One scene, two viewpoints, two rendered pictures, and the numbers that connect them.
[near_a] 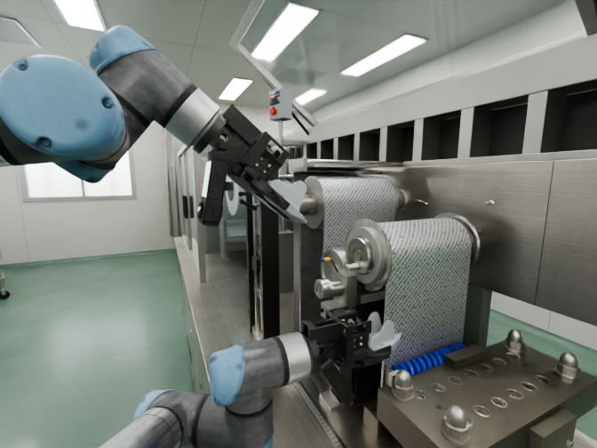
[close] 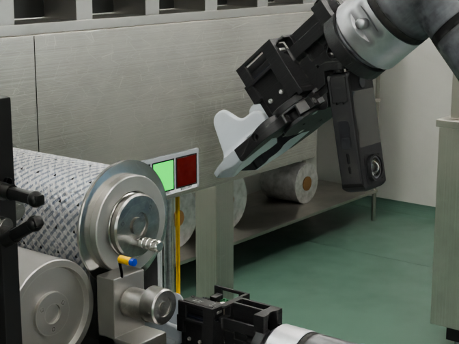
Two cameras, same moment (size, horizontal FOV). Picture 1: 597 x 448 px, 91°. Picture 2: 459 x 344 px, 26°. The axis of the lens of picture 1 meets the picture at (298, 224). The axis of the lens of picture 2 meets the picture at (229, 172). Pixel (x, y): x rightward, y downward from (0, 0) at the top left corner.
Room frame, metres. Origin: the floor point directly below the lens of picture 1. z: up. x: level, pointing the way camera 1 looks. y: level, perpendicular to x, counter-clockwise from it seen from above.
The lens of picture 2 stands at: (0.98, 0.91, 1.56)
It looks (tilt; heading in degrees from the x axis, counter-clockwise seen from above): 13 degrees down; 243
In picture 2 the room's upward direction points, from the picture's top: straight up
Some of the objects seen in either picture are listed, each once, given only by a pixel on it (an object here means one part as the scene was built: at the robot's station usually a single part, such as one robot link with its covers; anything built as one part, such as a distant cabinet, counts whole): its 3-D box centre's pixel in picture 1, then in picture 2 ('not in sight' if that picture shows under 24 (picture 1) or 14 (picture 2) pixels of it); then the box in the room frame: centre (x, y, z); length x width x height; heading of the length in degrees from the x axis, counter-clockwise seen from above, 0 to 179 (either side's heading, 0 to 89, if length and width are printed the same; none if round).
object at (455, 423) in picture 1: (456, 420); not in sight; (0.38, -0.23, 1.05); 0.04 x 0.04 x 0.04
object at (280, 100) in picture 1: (278, 105); not in sight; (1.09, 0.07, 1.66); 0.07 x 0.07 x 0.10; 43
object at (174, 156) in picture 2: not in sight; (149, 179); (0.37, -0.59, 1.18); 0.25 x 0.01 x 0.07; 25
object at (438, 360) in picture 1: (432, 361); not in sight; (0.56, -0.28, 1.03); 0.21 x 0.04 x 0.03; 115
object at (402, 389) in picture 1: (402, 382); not in sight; (0.46, -0.18, 1.05); 0.04 x 0.04 x 0.04
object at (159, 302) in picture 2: (322, 288); (158, 305); (0.58, -0.05, 1.18); 0.04 x 0.02 x 0.04; 25
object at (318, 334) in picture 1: (334, 340); (232, 336); (0.48, -0.06, 1.12); 0.12 x 0.08 x 0.09; 115
